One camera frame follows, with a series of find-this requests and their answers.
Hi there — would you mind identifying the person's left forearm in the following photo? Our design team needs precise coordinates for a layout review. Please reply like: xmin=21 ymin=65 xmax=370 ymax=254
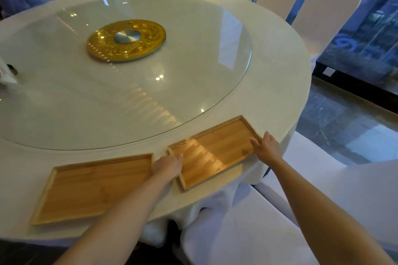
xmin=53 ymin=172 xmax=178 ymax=265

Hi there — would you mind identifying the wooden tray with glare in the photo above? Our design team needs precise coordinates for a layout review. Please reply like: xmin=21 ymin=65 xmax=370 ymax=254
xmin=167 ymin=115 xmax=262 ymax=191

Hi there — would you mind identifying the gold turntable base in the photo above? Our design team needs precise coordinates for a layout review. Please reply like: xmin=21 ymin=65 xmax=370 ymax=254
xmin=86 ymin=19 xmax=166 ymax=63

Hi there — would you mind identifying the white tablecloth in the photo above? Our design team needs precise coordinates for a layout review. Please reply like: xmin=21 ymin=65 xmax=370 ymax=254
xmin=0 ymin=0 xmax=312 ymax=248

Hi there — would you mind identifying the person's right forearm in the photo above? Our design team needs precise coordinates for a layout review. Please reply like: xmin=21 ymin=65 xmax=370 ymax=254
xmin=267 ymin=158 xmax=396 ymax=265

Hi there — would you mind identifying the person's right hand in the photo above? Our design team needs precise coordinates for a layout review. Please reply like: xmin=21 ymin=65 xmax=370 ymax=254
xmin=250 ymin=131 xmax=283 ymax=168

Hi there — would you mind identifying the person's left hand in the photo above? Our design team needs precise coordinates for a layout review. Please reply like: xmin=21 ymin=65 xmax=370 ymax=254
xmin=151 ymin=154 xmax=184 ymax=181

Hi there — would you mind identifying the round glass turntable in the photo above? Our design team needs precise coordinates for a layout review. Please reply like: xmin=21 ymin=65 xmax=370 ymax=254
xmin=0 ymin=0 xmax=253 ymax=151

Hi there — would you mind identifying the white folded napkin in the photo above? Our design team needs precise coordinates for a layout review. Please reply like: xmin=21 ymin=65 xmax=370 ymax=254
xmin=0 ymin=57 xmax=18 ymax=85

